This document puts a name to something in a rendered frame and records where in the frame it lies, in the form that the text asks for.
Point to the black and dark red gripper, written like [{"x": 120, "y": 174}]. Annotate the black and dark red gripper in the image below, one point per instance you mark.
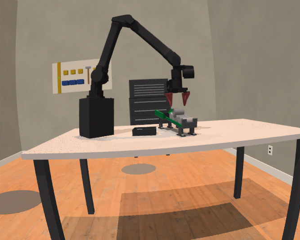
[{"x": 177, "y": 88}]

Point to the dark grey rectangular bar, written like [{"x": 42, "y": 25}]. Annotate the dark grey rectangular bar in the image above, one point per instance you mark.
[{"x": 189, "y": 124}]

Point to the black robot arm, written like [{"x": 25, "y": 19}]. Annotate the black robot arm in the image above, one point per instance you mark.
[{"x": 99, "y": 75}]

